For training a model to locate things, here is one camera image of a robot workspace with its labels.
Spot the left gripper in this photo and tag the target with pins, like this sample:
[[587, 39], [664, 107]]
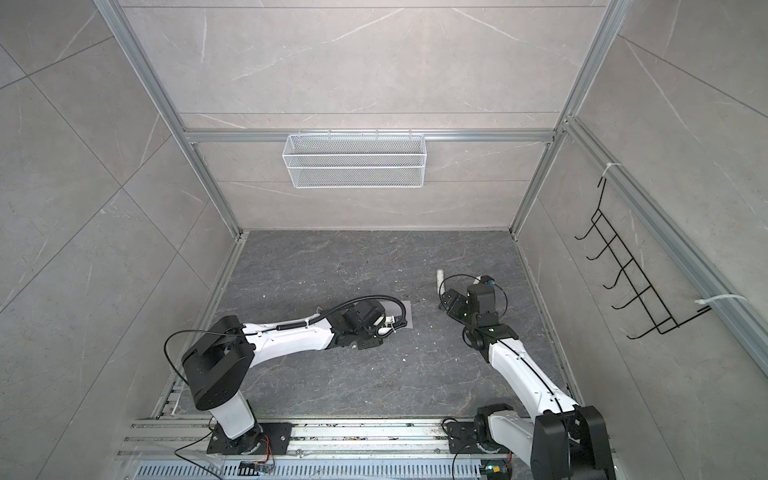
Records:
[[373, 343]]

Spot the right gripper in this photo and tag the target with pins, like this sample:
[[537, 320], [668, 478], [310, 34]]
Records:
[[461, 301]]

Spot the white glue stick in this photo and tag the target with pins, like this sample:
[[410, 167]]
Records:
[[439, 280]]

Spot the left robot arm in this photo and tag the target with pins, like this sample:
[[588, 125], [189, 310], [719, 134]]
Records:
[[215, 366]]

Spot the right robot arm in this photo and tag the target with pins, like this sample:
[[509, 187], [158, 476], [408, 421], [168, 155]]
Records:
[[560, 439]]

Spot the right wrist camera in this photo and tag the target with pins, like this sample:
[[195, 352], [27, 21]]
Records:
[[482, 310]]

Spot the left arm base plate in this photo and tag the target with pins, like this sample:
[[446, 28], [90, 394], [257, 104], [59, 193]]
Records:
[[254, 442]]

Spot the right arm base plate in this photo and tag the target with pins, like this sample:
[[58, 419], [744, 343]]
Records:
[[461, 436]]

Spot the black wire hook rack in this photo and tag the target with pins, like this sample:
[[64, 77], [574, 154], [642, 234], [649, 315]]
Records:
[[632, 274]]

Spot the aluminium rail frame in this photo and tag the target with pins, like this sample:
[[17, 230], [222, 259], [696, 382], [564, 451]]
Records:
[[309, 438]]

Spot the white vented cable duct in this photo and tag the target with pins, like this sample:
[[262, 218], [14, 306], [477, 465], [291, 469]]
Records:
[[318, 469]]

